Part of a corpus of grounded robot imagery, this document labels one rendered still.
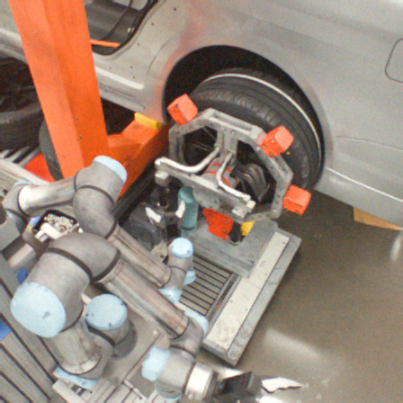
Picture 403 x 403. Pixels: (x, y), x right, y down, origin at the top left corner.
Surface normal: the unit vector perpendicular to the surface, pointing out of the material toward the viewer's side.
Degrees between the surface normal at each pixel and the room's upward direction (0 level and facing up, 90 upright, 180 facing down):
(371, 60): 90
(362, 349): 0
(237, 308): 0
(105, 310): 7
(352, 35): 90
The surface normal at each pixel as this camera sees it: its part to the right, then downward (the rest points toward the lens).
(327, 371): 0.03, -0.62
